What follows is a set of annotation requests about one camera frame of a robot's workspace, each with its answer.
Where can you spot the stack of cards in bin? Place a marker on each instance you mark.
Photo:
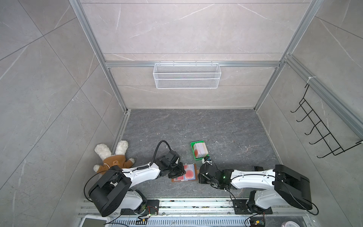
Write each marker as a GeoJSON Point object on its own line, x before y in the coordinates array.
{"type": "Point", "coordinates": [200, 150]}

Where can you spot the white tablet device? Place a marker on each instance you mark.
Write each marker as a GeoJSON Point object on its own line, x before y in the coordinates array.
{"type": "Point", "coordinates": [95, 221]}

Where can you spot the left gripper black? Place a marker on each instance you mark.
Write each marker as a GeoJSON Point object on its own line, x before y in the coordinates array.
{"type": "Point", "coordinates": [182, 172]}

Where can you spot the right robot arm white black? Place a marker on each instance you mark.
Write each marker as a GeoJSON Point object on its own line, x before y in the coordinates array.
{"type": "Point", "coordinates": [256, 192]}

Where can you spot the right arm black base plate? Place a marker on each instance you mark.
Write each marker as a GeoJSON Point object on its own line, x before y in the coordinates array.
{"type": "Point", "coordinates": [244, 207]}

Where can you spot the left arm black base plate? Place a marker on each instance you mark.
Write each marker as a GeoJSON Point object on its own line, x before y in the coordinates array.
{"type": "Point", "coordinates": [148, 207]}

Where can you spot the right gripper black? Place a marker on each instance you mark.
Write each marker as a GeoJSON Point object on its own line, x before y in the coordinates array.
{"type": "Point", "coordinates": [200, 178]}

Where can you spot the white wire mesh basket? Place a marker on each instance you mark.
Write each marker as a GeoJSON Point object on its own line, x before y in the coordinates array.
{"type": "Point", "coordinates": [187, 75]}

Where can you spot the aluminium front rail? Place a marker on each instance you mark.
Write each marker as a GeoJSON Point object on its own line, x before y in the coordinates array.
{"type": "Point", "coordinates": [195, 206]}

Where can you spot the black wire hook rack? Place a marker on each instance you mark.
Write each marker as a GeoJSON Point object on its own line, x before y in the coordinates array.
{"type": "Point", "coordinates": [319, 126]}

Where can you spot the white teddy bear brown shirt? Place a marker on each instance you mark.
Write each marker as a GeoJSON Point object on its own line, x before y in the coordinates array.
{"type": "Point", "coordinates": [109, 160]}

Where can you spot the brown leather card holder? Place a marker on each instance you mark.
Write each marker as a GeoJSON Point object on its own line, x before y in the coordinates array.
{"type": "Point", "coordinates": [181, 179]}

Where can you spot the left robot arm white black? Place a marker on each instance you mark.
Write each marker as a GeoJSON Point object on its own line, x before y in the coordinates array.
{"type": "Point", "coordinates": [113, 190]}

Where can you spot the green plastic card bin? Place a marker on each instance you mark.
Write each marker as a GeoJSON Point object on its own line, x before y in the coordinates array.
{"type": "Point", "coordinates": [192, 143]}

